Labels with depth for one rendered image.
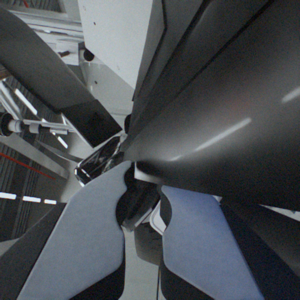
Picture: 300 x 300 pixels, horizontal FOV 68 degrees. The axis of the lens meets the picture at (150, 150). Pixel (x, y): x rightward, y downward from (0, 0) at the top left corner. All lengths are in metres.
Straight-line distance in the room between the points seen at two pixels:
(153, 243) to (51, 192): 12.50
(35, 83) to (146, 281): 7.28
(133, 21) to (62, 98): 0.25
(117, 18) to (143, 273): 7.14
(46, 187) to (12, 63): 12.75
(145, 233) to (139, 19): 0.42
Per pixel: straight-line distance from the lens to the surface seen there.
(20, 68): 0.33
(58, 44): 0.85
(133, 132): 0.15
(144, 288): 7.50
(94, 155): 0.30
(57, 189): 12.86
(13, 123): 0.28
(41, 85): 0.33
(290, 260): 0.29
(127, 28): 0.55
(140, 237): 0.48
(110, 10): 0.57
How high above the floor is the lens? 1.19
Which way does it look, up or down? 4 degrees down
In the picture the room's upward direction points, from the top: 84 degrees counter-clockwise
